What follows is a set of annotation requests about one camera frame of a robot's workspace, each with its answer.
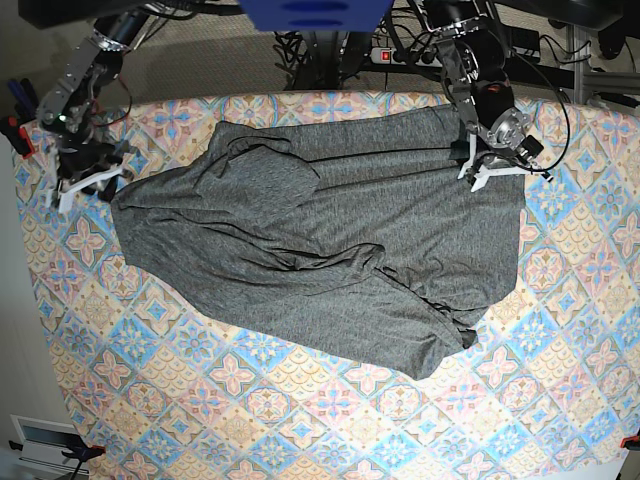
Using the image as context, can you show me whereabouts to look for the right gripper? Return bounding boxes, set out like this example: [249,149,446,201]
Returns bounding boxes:
[45,139,133,213]

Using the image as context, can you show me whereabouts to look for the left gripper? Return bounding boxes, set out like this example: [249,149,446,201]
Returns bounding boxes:
[451,133,553,193]

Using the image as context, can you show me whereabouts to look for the grey t-shirt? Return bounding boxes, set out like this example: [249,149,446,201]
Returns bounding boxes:
[111,105,525,380]

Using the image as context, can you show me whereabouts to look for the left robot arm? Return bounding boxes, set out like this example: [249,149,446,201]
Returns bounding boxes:
[420,1,553,192]

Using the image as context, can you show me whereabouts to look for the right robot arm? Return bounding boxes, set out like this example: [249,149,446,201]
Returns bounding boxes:
[37,10,149,213]

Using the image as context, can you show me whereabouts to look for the red black clamp upper left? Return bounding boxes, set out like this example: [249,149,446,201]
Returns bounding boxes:
[0,116,34,158]

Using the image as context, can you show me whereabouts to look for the red black clamp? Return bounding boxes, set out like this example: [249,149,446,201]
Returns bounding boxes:
[9,441,106,464]
[0,116,34,158]

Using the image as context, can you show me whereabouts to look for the patterned tablecloth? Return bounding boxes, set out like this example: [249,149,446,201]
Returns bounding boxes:
[13,100,639,479]

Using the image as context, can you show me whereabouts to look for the red black clamp lower left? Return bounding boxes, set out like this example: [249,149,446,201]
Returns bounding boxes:
[9,441,106,464]

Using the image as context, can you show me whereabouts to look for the red clamp lower right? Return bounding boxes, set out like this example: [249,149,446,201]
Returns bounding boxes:
[620,434,640,452]

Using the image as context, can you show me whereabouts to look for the aluminium frame post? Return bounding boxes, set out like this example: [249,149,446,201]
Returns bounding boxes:
[566,25,639,104]

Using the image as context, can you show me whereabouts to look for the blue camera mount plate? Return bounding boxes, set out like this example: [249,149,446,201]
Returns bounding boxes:
[238,0,393,32]

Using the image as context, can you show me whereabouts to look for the white wall vent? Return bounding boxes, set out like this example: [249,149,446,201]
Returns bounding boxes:
[9,415,82,463]

